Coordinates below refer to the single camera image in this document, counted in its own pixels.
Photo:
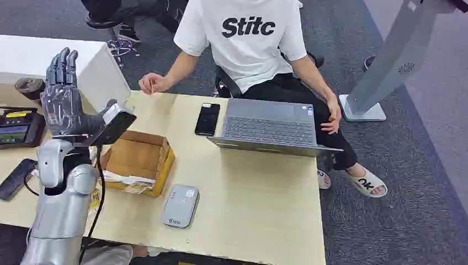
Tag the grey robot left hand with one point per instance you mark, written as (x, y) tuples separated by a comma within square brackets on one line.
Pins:
[(64, 106)]

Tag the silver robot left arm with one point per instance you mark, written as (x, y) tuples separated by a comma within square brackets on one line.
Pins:
[(58, 219)]

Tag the dark brown cup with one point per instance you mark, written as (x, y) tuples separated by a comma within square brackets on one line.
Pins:
[(30, 87)]

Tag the white cabinet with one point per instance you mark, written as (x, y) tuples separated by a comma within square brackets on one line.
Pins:
[(95, 73)]

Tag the black screen terminal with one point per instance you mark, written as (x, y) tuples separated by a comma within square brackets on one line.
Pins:
[(20, 128)]

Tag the star chair base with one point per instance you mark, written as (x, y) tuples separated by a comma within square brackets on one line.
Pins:
[(120, 47)]

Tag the black smartphone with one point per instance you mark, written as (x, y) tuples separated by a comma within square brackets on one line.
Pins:
[(16, 179), (207, 119)]

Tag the small pale card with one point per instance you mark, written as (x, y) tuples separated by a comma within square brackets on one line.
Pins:
[(151, 87)]

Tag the wooden card box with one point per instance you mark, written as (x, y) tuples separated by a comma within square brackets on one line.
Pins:
[(139, 157)]

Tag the person's right hand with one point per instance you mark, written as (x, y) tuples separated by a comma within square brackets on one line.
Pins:
[(153, 82)]

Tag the person's hand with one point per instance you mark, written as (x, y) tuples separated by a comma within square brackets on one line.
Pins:
[(153, 82), (333, 117)]

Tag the stack of cards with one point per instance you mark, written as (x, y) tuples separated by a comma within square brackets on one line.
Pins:
[(128, 182)]

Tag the person in black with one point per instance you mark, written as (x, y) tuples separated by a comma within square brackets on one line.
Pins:
[(128, 14)]

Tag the grey flat card reader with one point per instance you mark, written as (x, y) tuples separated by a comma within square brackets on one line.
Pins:
[(180, 206)]

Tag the person's knee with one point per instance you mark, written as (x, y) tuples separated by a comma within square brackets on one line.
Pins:
[(109, 255)]

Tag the grey open laptop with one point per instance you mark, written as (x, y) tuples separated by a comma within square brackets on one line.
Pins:
[(268, 126)]

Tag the person's left hand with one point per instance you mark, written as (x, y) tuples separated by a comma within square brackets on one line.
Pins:
[(333, 117)]

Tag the grey floor stand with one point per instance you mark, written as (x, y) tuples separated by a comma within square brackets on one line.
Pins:
[(395, 62)]

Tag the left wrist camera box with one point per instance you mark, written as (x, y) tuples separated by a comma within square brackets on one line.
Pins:
[(115, 128)]

